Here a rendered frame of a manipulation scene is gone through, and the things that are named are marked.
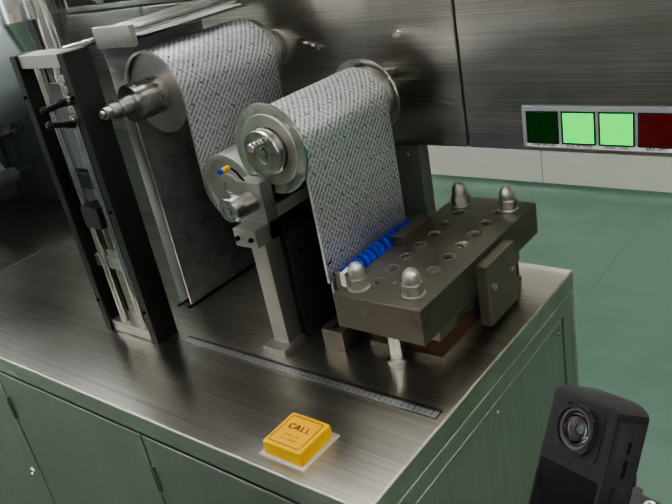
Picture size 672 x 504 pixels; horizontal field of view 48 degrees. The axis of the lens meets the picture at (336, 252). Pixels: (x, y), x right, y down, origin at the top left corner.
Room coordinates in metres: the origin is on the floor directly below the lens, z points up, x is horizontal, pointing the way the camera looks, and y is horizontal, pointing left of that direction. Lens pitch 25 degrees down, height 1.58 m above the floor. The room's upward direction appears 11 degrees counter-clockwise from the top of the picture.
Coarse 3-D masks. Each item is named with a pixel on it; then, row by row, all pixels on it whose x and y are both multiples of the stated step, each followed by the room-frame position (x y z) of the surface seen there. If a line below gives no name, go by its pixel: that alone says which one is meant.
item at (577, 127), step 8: (568, 120) 1.14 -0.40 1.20; (576, 120) 1.13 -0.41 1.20; (584, 120) 1.12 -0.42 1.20; (592, 120) 1.11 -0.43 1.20; (568, 128) 1.14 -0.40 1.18; (576, 128) 1.13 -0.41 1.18; (584, 128) 1.12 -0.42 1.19; (592, 128) 1.11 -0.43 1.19; (568, 136) 1.14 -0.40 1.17; (576, 136) 1.13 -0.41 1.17; (584, 136) 1.12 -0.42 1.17; (592, 136) 1.11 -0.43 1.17
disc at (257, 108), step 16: (256, 112) 1.14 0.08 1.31; (272, 112) 1.11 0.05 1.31; (240, 128) 1.17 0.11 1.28; (256, 128) 1.14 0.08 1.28; (288, 128) 1.10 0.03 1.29; (240, 144) 1.17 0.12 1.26; (304, 144) 1.08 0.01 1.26; (304, 160) 1.08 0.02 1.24; (304, 176) 1.09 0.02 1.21; (288, 192) 1.12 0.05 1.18
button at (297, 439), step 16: (304, 416) 0.88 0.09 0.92; (272, 432) 0.86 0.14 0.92; (288, 432) 0.86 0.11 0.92; (304, 432) 0.85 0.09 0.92; (320, 432) 0.84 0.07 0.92; (272, 448) 0.84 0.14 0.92; (288, 448) 0.82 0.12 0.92; (304, 448) 0.81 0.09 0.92; (320, 448) 0.83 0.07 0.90; (304, 464) 0.81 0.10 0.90
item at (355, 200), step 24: (384, 144) 1.24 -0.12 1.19; (336, 168) 1.14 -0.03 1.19; (360, 168) 1.19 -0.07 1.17; (384, 168) 1.24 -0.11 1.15; (312, 192) 1.09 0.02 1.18; (336, 192) 1.13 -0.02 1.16; (360, 192) 1.18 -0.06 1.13; (384, 192) 1.23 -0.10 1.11; (336, 216) 1.13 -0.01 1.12; (360, 216) 1.17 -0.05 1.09; (384, 216) 1.22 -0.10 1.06; (336, 240) 1.12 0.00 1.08; (360, 240) 1.16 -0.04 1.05; (336, 264) 1.11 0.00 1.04
